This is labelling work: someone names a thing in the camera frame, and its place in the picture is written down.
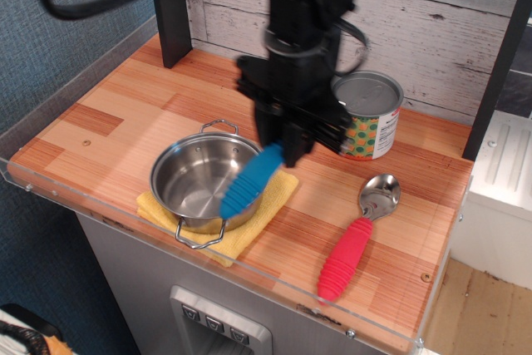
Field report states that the orange plush object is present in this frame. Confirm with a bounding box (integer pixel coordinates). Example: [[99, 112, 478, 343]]
[[44, 336, 74, 355]]

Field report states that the silver dispenser button panel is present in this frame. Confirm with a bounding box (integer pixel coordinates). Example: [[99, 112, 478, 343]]
[[170, 285, 273, 354]]

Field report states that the stainless steel pot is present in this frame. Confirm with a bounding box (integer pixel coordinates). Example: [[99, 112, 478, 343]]
[[150, 119, 262, 249]]

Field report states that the dark right vertical post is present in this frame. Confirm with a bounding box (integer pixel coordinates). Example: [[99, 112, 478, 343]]
[[462, 0, 531, 161]]

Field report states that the black vertical post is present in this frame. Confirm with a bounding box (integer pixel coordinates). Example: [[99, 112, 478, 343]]
[[154, 0, 192, 68]]

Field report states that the green orange patterned tin can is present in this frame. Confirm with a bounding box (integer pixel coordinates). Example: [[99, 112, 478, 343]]
[[332, 71, 403, 160]]

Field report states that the blue handled metal fork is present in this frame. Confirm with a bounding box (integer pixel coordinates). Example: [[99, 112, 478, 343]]
[[219, 143, 283, 219]]

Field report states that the red handled metal spoon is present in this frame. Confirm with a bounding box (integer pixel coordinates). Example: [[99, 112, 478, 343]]
[[317, 174, 401, 302]]

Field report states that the yellow folded cloth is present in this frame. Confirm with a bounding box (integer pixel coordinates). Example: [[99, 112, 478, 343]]
[[136, 170, 298, 268]]

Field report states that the grey toy fridge cabinet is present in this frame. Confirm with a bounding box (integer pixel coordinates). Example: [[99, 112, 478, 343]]
[[76, 211, 392, 355]]

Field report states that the white toy sink unit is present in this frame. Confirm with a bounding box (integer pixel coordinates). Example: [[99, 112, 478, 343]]
[[450, 111, 531, 288]]

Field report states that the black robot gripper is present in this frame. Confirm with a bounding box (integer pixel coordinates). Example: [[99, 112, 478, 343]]
[[237, 45, 351, 168]]

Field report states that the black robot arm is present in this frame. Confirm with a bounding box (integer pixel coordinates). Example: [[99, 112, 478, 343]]
[[237, 0, 354, 168]]

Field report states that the black white corner object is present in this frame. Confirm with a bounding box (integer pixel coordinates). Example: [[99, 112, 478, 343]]
[[1, 303, 62, 354]]

